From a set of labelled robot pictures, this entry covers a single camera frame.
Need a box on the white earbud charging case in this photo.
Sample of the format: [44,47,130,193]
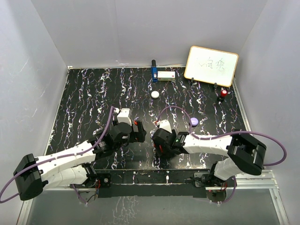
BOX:
[151,91,160,99]

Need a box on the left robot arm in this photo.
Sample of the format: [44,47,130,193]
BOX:
[14,120,147,201]

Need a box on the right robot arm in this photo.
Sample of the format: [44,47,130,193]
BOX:
[152,128,266,187]

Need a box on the purple earbud charging case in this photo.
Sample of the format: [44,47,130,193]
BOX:
[189,117,199,127]

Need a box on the white green carton box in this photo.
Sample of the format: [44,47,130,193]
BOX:
[157,71,176,81]

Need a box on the blue black marker device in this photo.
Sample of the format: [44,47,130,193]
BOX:
[151,60,158,82]

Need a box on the red emergency stop button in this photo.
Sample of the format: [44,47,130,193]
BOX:
[217,90,228,102]

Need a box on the yellow framed whiteboard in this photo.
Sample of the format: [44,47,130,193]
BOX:
[184,46,239,87]

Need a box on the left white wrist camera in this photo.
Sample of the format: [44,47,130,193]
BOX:
[117,108,132,126]

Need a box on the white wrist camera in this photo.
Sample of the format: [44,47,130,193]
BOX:
[155,120,172,133]
[117,108,132,126]

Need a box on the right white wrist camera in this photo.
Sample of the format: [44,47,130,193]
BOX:
[155,120,172,133]

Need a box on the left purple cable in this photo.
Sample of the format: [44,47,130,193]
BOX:
[0,105,120,204]

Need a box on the purple cable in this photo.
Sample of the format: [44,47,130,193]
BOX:
[156,105,288,166]
[0,105,120,204]

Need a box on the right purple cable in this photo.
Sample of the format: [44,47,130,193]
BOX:
[156,105,288,166]

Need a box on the black front base frame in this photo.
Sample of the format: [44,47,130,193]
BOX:
[93,167,225,199]

